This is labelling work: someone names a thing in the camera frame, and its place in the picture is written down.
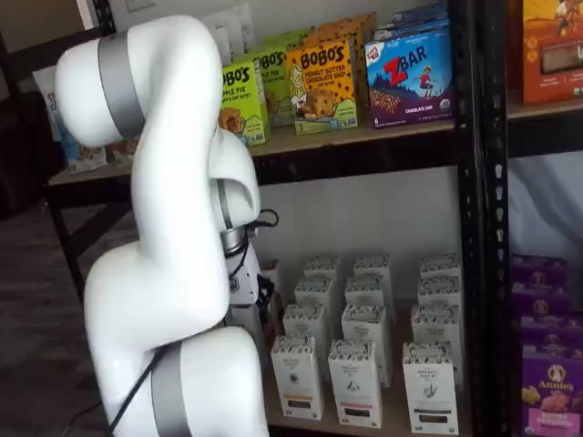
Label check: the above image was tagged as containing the dark brown furniture piece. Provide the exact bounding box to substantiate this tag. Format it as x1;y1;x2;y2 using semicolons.
0;89;63;222

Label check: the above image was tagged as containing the green Bobo's apple pie box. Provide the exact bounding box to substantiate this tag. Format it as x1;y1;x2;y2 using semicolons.
220;58;271;147
251;45;293;130

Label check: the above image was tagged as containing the black metal shelf rack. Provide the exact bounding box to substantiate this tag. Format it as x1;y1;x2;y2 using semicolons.
0;0;485;437
482;0;583;437

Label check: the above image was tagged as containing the white granola bag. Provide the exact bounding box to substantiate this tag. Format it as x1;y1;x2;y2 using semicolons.
226;3;254;59
212;23;234;67

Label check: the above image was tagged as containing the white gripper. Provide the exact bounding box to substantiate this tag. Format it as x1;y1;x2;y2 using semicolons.
225;245;264;339

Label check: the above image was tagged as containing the white box black strip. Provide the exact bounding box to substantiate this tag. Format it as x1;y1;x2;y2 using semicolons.
410;303;465;393
401;341;461;435
416;274;464;311
418;254;462;280

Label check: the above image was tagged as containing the blue Zbar box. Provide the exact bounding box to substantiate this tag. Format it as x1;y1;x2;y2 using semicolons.
373;16;452;42
385;3;450;25
363;27;457;130

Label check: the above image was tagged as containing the white box yellow strip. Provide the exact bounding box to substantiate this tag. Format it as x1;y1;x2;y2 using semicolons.
302;255;343;281
281;302;330;352
293;274;339;311
270;335;326;422

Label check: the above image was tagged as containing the white box pink strip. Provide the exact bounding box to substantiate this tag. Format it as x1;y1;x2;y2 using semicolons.
327;339;384;430
353;253;393;279
343;273;397;322
341;302;394;389

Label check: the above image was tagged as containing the purple Annie's box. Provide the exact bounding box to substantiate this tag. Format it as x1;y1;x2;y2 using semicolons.
509;254;569;288
509;281;571;320
518;315;583;361
520;353;583;437

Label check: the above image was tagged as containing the orange snack box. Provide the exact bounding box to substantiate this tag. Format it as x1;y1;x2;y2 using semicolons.
521;0;583;107

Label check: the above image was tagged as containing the blue label granola bag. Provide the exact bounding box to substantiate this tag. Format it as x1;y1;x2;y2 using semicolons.
31;66;109;175

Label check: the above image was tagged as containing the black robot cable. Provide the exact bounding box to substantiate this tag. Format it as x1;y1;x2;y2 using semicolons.
107;208;281;437

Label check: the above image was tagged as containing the yellow Bobo's peanut butter box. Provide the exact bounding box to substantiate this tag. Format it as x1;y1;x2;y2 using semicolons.
300;25;366;117
315;12;378;110
284;36;360;137

